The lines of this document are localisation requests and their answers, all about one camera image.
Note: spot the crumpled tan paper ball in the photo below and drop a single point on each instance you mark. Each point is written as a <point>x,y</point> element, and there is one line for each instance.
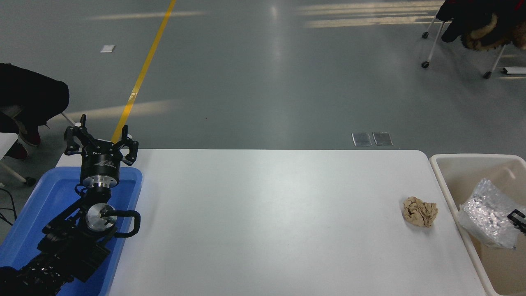
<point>420,211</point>

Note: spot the large pale bin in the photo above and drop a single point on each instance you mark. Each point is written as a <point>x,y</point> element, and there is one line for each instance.
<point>460,172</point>

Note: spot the blue plastic tray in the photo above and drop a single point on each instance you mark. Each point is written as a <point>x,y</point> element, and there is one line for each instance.
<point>49,197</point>

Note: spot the person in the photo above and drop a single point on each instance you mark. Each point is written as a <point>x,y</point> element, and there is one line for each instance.
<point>37,94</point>

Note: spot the brown cardboard piece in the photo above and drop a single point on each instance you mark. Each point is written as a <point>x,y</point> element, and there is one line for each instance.
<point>476,248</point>

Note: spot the crinkled foil tray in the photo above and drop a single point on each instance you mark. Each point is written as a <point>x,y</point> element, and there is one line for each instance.
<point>485,213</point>

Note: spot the white floor bar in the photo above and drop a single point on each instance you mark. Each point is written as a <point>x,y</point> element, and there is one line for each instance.
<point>514,70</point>

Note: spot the small white floor tile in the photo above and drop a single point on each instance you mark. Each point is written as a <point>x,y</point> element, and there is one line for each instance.
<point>107,48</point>

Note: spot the white wheeled chair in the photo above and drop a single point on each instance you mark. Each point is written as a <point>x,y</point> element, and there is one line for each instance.
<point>434,45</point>

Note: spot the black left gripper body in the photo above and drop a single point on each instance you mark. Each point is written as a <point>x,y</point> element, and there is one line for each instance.
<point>100,162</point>

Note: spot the white side table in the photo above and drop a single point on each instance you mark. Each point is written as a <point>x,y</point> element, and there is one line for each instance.
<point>6,142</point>

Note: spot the dark fur-trimmed coat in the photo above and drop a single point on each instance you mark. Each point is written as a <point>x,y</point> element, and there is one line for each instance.
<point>481,24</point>

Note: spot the silver floor plate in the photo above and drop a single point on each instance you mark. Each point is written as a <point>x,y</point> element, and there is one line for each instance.
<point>362,139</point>
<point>382,139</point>

